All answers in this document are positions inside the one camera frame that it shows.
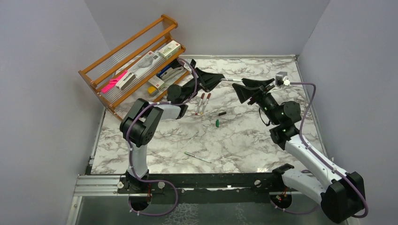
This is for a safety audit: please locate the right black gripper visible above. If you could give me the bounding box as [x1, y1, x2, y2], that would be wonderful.
[234, 77, 281, 125]

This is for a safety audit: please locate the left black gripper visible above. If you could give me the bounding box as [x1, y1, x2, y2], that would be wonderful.
[180, 67, 224, 103]

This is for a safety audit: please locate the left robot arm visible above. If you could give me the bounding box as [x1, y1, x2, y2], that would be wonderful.
[120, 58, 225, 193]

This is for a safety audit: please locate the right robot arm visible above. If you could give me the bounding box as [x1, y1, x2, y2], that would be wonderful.
[232, 78, 369, 223]

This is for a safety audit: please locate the blue black stapler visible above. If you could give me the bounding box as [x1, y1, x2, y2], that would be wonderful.
[156, 60, 183, 82]

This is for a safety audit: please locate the white green box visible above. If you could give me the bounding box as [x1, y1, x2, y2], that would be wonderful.
[158, 40, 181, 60]

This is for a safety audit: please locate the small white red box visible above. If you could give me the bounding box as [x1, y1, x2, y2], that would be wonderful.
[148, 76, 165, 90]

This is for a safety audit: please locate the yellow sticky note block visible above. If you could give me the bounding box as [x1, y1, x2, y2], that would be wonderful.
[147, 86, 159, 96]

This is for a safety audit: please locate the long white package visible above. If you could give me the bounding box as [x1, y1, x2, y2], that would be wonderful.
[127, 51, 164, 78]

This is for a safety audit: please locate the white black box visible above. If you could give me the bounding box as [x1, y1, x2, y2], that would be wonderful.
[116, 71, 136, 90]

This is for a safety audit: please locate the wooden shelf rack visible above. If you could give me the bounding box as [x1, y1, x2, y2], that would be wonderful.
[79, 14, 186, 120]

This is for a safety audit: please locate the pink highlighter pack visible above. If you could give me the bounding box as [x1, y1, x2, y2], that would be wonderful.
[101, 70, 127, 93]

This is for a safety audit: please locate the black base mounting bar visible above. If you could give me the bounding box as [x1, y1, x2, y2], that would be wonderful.
[116, 172, 294, 196]

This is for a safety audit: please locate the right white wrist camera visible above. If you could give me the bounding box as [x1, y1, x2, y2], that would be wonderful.
[275, 71, 291, 87]

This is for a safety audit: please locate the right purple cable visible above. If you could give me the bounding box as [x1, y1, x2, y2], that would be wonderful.
[269, 81, 369, 218]

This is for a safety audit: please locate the purple cable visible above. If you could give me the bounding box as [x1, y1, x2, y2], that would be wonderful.
[125, 58, 199, 217]
[269, 81, 369, 218]

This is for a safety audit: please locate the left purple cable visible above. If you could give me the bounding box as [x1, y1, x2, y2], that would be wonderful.
[125, 58, 199, 217]

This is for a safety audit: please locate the aluminium frame rail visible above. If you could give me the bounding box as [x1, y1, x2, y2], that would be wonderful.
[73, 175, 120, 197]

